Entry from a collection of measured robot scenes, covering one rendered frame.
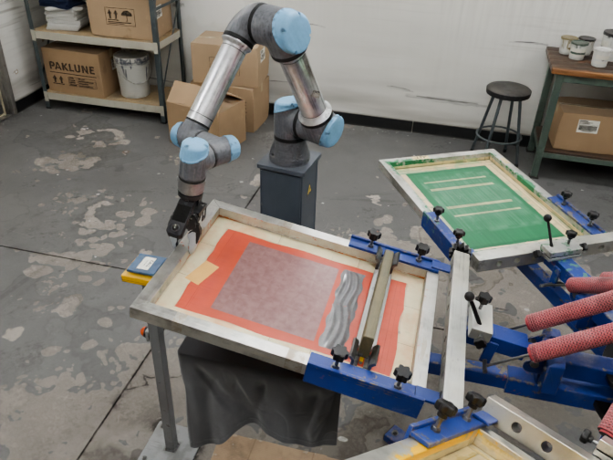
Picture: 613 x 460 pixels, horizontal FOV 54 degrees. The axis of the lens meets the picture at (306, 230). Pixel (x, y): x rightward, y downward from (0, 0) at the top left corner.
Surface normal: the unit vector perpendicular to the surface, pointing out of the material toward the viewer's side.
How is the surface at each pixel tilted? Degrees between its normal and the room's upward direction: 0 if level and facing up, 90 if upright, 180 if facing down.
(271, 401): 99
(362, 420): 0
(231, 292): 9
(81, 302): 0
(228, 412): 87
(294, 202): 90
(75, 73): 90
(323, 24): 90
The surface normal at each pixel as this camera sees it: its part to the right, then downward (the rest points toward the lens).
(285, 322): 0.18, -0.80
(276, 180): -0.36, 0.50
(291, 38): 0.73, 0.29
